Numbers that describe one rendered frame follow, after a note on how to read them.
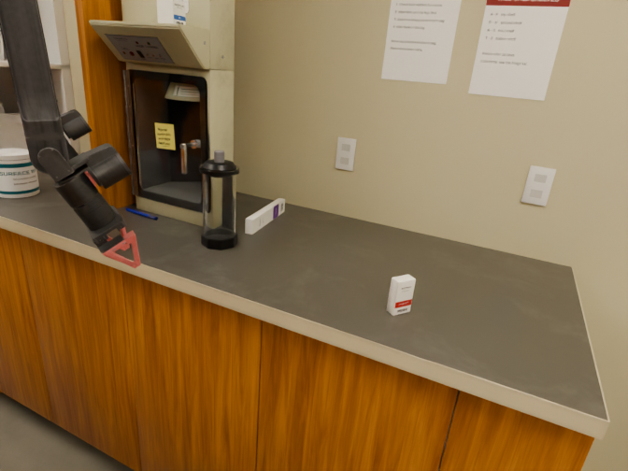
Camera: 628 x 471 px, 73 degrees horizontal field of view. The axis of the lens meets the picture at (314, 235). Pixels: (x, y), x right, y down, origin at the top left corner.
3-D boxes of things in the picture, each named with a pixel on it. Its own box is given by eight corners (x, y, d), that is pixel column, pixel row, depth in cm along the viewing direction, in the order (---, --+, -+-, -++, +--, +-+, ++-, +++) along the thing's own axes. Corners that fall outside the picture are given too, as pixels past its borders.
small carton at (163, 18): (170, 26, 114) (169, 1, 112) (186, 27, 112) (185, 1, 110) (157, 23, 109) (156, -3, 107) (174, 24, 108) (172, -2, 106)
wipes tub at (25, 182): (25, 186, 159) (18, 146, 153) (48, 192, 154) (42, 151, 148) (-13, 193, 148) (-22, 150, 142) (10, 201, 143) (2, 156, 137)
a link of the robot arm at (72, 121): (21, 109, 114) (22, 114, 108) (62, 90, 118) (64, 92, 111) (52, 148, 121) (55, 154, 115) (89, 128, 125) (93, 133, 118)
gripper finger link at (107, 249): (146, 248, 90) (120, 213, 85) (155, 260, 85) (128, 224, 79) (117, 266, 88) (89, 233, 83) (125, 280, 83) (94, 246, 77)
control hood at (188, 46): (124, 61, 129) (121, 24, 125) (210, 69, 116) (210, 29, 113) (92, 59, 119) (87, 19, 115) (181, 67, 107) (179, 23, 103)
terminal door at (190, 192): (136, 195, 143) (126, 68, 129) (208, 214, 132) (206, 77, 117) (135, 195, 143) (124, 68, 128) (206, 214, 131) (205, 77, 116)
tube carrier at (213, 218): (226, 230, 130) (227, 161, 122) (245, 242, 123) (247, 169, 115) (193, 236, 124) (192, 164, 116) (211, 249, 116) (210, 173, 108)
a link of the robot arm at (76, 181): (48, 178, 78) (49, 185, 74) (82, 158, 80) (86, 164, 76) (72, 206, 82) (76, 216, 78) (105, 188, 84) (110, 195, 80)
